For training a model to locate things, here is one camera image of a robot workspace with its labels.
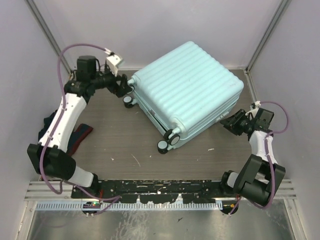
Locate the white slotted cable duct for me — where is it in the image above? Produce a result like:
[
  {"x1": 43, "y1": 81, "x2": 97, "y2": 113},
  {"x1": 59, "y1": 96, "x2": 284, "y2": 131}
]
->
[{"x1": 35, "y1": 200, "x2": 223, "y2": 211}]

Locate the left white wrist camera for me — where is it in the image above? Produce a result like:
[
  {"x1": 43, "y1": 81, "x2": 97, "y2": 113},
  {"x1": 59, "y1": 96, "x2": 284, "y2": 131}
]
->
[{"x1": 104, "y1": 48, "x2": 124, "y2": 77}]

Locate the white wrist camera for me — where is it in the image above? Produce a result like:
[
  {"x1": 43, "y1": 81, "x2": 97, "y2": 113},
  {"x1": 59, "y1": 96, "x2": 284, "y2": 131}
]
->
[
  {"x1": 249, "y1": 100, "x2": 261, "y2": 113},
  {"x1": 104, "y1": 48, "x2": 124, "y2": 77}
]

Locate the navy garment with red trim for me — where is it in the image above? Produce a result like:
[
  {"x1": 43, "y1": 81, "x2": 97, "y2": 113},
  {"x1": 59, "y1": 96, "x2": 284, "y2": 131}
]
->
[{"x1": 38, "y1": 110, "x2": 94, "y2": 156}]

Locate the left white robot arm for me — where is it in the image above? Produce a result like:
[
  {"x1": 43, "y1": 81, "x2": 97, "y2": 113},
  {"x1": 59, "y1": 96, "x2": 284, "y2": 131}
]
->
[{"x1": 27, "y1": 52, "x2": 132, "y2": 198}]

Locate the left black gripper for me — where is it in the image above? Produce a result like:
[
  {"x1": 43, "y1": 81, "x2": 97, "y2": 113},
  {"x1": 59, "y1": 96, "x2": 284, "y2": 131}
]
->
[{"x1": 91, "y1": 64, "x2": 133, "y2": 98}]

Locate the aluminium frame rail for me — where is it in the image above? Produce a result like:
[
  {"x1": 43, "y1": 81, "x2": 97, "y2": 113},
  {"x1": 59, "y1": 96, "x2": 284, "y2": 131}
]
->
[{"x1": 24, "y1": 179, "x2": 297, "y2": 201}]

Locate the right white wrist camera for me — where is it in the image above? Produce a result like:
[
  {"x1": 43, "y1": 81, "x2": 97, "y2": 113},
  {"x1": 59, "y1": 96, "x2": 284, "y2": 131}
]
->
[{"x1": 249, "y1": 100, "x2": 261, "y2": 113}]

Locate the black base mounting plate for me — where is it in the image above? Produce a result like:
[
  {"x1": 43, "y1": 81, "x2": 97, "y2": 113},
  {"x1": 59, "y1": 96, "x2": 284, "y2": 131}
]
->
[{"x1": 71, "y1": 179, "x2": 241, "y2": 204}]

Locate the mint green suitcase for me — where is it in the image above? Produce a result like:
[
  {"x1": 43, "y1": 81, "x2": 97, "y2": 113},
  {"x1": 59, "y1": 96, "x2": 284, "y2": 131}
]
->
[{"x1": 123, "y1": 41, "x2": 244, "y2": 154}]

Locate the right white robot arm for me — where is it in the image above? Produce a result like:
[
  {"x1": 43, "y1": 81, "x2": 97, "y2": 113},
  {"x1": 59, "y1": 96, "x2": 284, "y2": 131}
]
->
[{"x1": 219, "y1": 107, "x2": 286, "y2": 208}]

